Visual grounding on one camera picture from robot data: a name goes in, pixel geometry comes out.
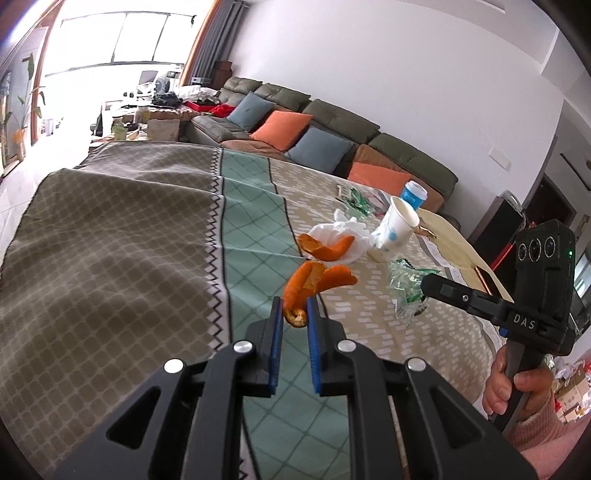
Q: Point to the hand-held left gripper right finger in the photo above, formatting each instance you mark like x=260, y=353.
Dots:
x=316, y=346

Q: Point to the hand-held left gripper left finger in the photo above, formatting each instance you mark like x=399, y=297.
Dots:
x=277, y=341

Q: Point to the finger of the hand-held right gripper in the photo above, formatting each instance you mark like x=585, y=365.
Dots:
x=461, y=295

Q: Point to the clear green snack wrapper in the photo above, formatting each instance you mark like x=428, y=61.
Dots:
x=406, y=295

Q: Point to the curled orange peel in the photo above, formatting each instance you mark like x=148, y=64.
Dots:
x=300, y=284

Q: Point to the person's right forearm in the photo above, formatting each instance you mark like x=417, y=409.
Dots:
x=545, y=443

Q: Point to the person's right hand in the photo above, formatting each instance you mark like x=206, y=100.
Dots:
x=533, y=381

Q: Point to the smartphone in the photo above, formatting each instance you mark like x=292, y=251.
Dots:
x=488, y=278

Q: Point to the black cabinet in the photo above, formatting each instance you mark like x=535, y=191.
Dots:
x=491, y=226

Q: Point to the white paper cup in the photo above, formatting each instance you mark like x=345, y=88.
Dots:
x=392, y=230

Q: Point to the cardboard boxes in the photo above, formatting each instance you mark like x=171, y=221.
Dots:
x=572, y=385

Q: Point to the blue cup with white lid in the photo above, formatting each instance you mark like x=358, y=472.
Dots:
x=413, y=196

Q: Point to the white tissue paper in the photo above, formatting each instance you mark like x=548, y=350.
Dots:
x=355, y=228

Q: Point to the green snack wrappers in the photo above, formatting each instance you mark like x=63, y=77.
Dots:
x=358, y=198

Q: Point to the orange cushion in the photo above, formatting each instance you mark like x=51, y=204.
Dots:
x=281, y=129
x=378, y=177

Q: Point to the brown cushion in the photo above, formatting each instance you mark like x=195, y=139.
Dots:
x=371, y=156

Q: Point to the patterned tablecloth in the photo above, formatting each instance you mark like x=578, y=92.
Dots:
x=138, y=230

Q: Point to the brown seat mat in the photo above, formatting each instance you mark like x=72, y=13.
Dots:
x=258, y=145

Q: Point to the blue cushion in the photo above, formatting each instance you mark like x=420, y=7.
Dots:
x=249, y=110
x=318, y=147

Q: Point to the green sofa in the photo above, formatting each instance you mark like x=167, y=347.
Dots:
x=337, y=113

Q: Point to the red clothing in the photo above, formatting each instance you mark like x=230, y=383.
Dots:
x=222, y=110

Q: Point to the cluttered coffee table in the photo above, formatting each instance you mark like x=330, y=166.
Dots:
x=161, y=124

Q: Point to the brown wooden cabinet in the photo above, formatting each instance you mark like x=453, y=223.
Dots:
x=221, y=74

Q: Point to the white office chair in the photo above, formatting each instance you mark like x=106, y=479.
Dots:
x=147, y=78

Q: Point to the orange grey curtain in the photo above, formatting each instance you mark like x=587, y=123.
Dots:
x=217, y=37

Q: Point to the tall plant in yellow pot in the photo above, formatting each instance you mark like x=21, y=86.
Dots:
x=18, y=138

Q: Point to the large window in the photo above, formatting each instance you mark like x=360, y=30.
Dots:
x=115, y=37

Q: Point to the white wall plate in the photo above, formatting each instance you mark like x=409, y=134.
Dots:
x=501, y=158

